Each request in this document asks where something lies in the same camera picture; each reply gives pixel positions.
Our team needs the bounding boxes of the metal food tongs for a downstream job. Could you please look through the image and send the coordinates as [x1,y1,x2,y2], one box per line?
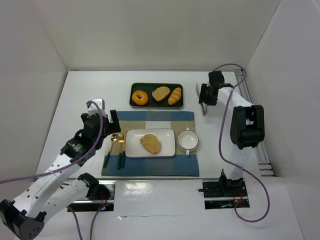
[195,84,208,117]

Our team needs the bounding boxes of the brown bread slice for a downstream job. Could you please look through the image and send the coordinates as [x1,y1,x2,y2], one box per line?
[140,134,161,154]
[152,86,171,102]

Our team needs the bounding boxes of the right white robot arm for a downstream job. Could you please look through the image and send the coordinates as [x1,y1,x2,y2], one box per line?
[195,70,265,181]

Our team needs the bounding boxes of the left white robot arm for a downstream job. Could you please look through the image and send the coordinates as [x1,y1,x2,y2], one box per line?
[0,110,121,240]

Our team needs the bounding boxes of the golden bread roll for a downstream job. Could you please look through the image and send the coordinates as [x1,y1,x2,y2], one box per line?
[168,87,182,106]

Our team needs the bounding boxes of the orange bagel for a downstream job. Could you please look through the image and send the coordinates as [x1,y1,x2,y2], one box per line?
[131,90,149,106]

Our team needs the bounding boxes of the white rectangular plate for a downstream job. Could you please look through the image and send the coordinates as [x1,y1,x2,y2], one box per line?
[125,128,176,158]

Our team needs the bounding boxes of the dark green serving tray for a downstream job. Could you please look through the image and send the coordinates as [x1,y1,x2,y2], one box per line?
[129,82,184,109]

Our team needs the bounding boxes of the blue beige checked placemat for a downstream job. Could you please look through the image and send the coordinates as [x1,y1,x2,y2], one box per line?
[101,111,199,177]

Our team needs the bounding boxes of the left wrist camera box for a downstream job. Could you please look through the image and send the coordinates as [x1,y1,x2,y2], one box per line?
[86,98,106,117]

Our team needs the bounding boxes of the gold spoon green handle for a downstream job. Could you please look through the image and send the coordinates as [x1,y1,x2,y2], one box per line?
[102,133,119,169]

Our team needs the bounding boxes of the gold fork green handle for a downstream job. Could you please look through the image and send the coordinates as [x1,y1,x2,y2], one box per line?
[117,133,125,170]

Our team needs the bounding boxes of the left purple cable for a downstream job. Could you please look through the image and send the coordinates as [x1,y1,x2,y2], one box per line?
[0,99,107,240]

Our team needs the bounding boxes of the purple cable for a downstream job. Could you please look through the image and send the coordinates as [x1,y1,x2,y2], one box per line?
[213,63,271,223]
[0,99,107,240]

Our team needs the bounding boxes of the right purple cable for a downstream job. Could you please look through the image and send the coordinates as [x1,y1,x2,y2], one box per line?
[213,63,271,223]

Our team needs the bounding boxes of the gold knife green handle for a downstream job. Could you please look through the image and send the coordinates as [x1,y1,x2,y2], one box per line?
[121,141,126,168]

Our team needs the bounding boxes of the white two-handled soup bowl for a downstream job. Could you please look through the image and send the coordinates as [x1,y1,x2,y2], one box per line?
[177,127,199,156]

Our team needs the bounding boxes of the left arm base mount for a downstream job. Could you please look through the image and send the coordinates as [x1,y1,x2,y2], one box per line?
[69,180,116,212]

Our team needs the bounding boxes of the aluminium rail frame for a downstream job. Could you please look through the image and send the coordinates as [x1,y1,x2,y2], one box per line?
[234,68,276,178]

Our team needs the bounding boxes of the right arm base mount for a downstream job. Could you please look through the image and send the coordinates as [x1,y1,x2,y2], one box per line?
[197,181,250,210]

